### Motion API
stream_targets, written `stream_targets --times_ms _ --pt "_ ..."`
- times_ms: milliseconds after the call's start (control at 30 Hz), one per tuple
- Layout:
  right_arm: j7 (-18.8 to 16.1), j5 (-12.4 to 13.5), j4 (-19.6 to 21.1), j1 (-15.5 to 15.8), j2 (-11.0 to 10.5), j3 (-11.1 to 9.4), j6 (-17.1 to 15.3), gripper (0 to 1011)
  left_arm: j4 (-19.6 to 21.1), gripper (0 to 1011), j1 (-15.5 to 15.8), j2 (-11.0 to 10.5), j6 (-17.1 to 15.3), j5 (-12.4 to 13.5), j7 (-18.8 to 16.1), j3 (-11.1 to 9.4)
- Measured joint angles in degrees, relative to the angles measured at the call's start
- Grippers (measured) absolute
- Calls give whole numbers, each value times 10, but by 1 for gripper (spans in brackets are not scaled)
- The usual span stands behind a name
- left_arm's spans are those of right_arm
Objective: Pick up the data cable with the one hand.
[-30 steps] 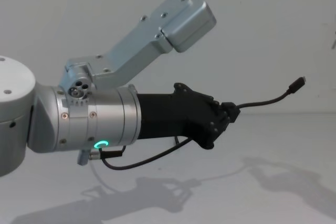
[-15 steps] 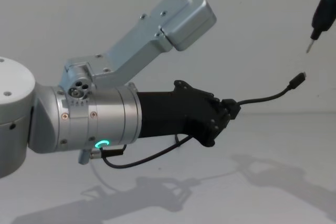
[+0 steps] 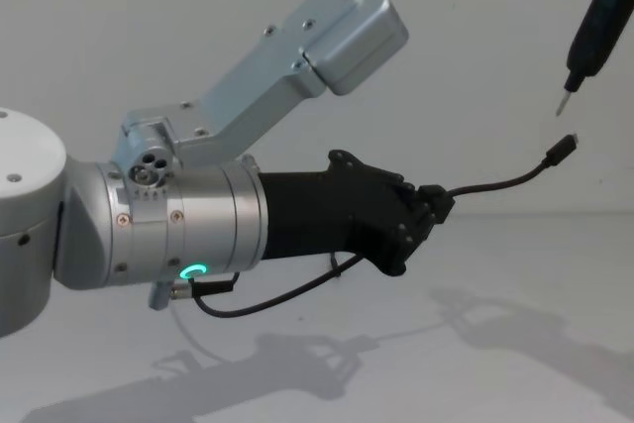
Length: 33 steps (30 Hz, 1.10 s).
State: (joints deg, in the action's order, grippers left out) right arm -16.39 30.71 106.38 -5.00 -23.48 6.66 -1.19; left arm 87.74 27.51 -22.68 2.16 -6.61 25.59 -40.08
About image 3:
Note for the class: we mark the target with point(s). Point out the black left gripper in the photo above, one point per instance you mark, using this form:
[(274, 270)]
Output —
[(317, 215)]

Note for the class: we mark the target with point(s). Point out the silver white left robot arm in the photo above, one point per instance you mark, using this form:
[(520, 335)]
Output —
[(148, 225)]

